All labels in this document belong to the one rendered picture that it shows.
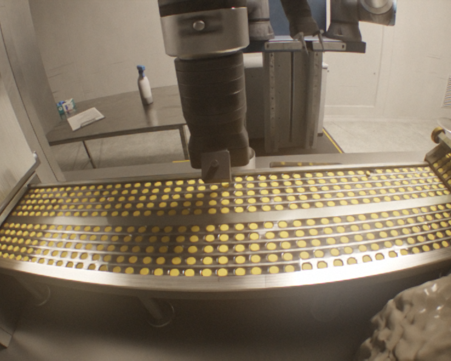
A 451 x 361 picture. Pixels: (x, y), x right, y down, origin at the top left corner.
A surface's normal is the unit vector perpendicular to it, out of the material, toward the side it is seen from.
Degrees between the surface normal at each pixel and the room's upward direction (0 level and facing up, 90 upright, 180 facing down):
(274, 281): 0
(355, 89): 90
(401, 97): 90
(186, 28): 90
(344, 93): 90
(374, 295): 0
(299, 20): 63
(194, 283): 0
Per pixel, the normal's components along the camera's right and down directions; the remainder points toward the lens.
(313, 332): -0.09, -0.79
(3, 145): 1.00, -0.06
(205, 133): -0.01, 0.72
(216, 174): -0.08, -0.18
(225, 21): 0.54, 0.48
